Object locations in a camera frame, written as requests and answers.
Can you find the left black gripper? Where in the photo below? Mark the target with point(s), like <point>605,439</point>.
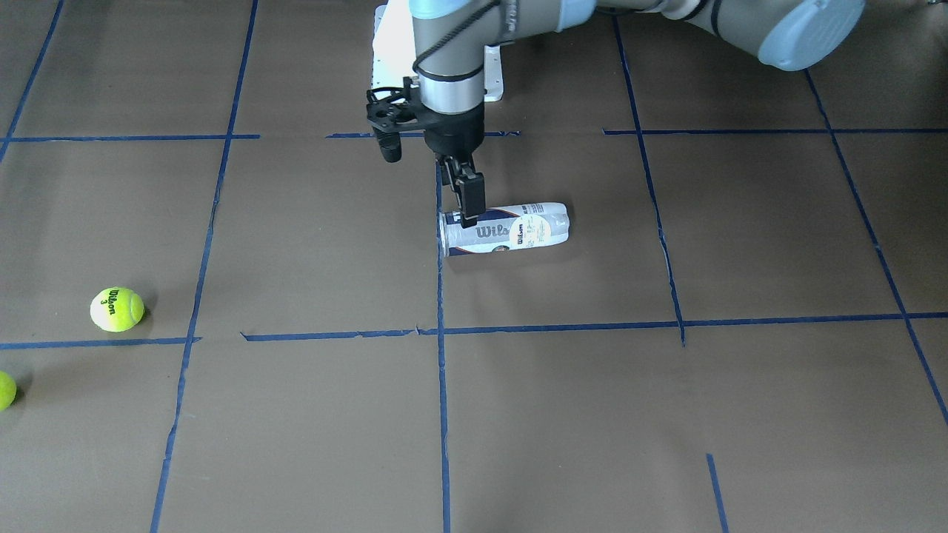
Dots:
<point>457,135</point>

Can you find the yellow Wilson tennis ball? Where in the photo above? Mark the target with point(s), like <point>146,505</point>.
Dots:
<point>116,309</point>

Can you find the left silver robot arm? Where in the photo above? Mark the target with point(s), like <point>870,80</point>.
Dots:
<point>447,96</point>

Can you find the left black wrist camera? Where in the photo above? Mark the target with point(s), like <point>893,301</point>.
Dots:
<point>392,112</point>

